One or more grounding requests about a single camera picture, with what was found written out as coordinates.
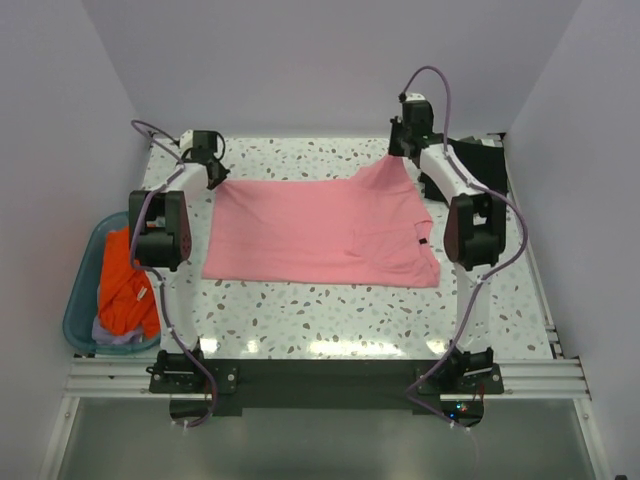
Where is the pink t-shirt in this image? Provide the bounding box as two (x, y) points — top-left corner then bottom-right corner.
(202, 156), (440, 288)

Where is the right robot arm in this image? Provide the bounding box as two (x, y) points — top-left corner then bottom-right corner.
(388, 93), (506, 393)

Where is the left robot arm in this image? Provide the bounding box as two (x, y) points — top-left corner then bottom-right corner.
(128, 120), (230, 356)

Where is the folded black t-shirt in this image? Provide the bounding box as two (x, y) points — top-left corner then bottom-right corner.
(418, 137), (509, 204)

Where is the orange t-shirt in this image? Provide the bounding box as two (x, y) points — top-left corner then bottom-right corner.
(97, 227), (160, 339)

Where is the teal plastic basket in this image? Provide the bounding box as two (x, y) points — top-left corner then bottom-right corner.
(62, 211), (160, 356)

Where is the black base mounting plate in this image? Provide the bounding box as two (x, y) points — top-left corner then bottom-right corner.
(146, 352), (505, 426)

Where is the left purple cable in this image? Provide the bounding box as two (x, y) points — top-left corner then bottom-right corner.
(128, 118), (221, 429)

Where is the purple cable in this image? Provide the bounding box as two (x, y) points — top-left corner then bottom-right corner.
(398, 64), (530, 419)
(128, 118), (221, 429)

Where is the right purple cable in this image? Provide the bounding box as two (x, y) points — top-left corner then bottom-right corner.
(398, 64), (530, 419)

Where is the aluminium frame rail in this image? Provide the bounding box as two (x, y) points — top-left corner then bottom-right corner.
(64, 324), (591, 400)

